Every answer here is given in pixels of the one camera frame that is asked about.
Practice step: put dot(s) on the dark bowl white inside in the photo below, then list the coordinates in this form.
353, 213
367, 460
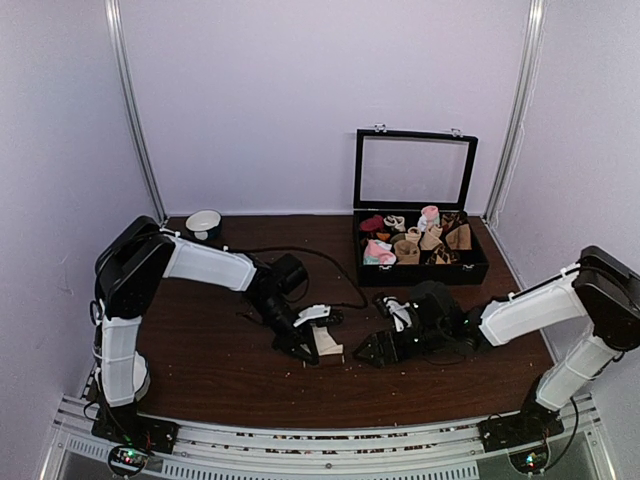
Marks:
204, 225

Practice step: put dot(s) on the pink white rolled sock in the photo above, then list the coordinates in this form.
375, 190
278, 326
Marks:
430, 217

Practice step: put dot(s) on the beige rolled sock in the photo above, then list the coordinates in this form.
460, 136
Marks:
431, 238

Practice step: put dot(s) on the dark red rolled sock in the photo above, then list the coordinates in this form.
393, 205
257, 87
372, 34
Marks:
373, 224

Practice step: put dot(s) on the round circuit board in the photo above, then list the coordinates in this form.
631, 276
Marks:
530, 461
127, 461

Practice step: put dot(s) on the right aluminium frame post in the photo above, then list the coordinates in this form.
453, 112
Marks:
525, 84

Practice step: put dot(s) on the cream brown rolled sock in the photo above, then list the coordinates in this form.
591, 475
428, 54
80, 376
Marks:
394, 223

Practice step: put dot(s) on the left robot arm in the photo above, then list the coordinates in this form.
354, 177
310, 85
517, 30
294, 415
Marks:
135, 272

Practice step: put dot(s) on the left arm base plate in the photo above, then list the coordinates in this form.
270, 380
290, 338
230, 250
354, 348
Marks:
145, 433

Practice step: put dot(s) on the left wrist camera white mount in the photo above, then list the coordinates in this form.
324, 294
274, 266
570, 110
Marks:
320, 315

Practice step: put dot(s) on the aluminium frame post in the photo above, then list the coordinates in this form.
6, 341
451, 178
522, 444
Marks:
525, 84
118, 42

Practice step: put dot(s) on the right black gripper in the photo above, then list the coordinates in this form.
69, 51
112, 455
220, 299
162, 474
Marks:
379, 342

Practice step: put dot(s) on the left aluminium frame post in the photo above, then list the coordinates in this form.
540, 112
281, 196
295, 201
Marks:
118, 42

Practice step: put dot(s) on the front aluminium rail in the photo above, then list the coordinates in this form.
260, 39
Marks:
444, 450

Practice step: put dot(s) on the pink mint rolled sock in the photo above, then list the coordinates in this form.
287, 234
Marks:
378, 252

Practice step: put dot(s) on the brown diamond rolled sock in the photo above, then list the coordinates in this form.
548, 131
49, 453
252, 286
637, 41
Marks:
443, 255

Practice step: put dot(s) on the left round circuit board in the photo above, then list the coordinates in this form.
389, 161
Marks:
127, 461

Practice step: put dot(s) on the tan brown ribbed sock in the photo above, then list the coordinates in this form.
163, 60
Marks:
459, 238

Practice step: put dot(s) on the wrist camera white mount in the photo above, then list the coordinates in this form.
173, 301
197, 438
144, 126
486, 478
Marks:
399, 313
320, 315

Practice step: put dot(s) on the black glass box lid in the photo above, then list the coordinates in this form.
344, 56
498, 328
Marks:
407, 170

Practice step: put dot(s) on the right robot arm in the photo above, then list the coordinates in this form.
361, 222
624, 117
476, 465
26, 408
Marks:
597, 287

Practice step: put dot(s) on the black storage box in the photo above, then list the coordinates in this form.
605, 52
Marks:
471, 270

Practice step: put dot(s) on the tan rolled sock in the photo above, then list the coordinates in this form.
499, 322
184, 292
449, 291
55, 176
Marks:
406, 246

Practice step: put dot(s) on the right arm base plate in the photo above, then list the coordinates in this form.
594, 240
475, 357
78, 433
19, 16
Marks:
508, 432

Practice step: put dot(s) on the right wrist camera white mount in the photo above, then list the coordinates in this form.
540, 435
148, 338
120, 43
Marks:
399, 313

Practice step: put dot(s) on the cream and brown sock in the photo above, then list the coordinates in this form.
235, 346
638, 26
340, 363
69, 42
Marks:
330, 352

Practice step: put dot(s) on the white scalloped bowl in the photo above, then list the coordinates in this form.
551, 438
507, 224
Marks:
141, 377

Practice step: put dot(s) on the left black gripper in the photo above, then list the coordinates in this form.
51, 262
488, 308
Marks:
290, 342

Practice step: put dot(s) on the brown argyle rolled sock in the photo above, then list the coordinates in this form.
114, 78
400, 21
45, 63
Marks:
453, 220

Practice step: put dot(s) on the right round circuit board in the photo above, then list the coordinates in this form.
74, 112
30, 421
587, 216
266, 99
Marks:
530, 461

